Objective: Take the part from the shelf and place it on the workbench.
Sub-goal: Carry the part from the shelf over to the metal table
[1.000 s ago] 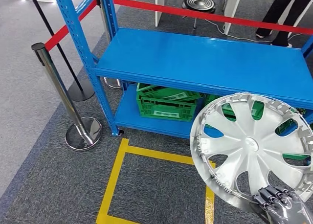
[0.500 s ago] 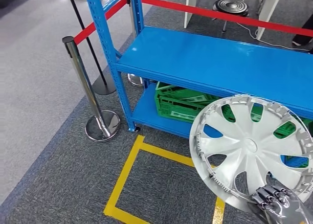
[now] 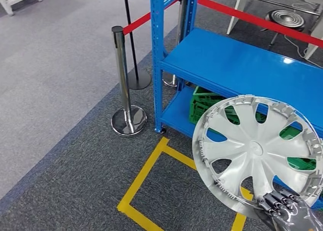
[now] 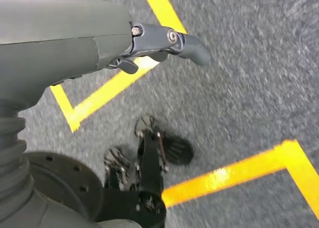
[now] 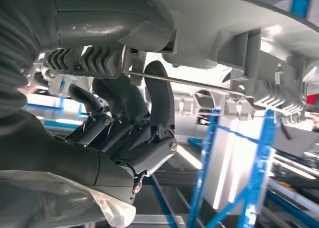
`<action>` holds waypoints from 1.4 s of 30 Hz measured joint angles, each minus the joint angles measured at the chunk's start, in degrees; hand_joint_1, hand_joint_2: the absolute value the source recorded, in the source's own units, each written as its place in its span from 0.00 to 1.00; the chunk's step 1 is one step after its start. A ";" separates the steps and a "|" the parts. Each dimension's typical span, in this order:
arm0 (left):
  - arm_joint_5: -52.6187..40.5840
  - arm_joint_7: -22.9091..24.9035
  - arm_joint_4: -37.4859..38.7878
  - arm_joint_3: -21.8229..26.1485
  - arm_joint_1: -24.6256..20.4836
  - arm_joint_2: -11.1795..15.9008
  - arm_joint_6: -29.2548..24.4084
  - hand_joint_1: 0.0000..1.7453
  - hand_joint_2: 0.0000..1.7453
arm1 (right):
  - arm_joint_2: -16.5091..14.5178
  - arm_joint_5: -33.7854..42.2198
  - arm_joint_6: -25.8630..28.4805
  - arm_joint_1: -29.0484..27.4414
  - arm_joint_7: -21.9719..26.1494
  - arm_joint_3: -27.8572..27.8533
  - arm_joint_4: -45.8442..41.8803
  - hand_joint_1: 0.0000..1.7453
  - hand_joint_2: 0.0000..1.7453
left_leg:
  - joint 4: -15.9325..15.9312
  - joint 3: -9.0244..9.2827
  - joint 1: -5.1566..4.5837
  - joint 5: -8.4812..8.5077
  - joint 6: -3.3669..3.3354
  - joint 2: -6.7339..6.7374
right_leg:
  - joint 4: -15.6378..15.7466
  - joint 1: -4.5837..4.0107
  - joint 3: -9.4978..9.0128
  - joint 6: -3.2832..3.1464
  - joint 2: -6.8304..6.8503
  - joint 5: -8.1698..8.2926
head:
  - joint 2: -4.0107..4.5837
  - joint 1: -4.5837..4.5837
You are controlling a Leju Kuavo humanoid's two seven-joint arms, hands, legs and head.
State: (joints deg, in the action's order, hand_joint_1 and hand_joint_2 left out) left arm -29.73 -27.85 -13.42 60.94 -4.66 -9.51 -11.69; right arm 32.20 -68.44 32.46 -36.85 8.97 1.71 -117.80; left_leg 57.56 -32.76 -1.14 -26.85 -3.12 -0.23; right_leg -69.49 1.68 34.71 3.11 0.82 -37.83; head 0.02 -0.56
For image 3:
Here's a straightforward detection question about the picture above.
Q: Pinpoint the silver plastic wheel hubcap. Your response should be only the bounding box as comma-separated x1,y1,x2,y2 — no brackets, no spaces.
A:
192,95,323,220

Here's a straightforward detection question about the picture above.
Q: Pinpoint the green plastic crate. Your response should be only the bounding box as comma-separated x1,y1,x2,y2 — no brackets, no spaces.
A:
278,125,316,172
189,86,267,126

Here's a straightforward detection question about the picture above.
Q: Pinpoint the black round stool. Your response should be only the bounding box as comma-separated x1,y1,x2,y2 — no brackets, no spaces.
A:
260,9,306,47

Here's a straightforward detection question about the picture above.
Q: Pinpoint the blue metal shelf rack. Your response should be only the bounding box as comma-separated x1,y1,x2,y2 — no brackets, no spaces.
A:
150,0,323,211

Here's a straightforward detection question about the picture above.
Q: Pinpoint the red barrier belt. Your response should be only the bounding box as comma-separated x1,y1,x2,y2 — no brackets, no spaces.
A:
123,0,180,36
197,0,323,49

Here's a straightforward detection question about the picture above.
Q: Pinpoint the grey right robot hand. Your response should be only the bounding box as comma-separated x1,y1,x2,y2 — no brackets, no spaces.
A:
257,188,323,231

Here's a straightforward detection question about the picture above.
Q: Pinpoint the chrome barrier stanchion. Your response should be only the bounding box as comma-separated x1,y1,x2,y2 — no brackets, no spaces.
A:
163,0,189,89
111,25,148,137

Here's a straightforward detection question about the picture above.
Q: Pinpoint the black pole stand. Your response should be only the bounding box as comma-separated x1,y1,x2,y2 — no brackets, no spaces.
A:
123,0,152,90

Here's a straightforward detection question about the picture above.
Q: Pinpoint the white floor cable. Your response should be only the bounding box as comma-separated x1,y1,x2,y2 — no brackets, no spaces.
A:
284,2,323,69

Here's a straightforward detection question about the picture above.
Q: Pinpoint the white desk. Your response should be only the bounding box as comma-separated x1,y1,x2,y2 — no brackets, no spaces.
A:
226,0,323,61

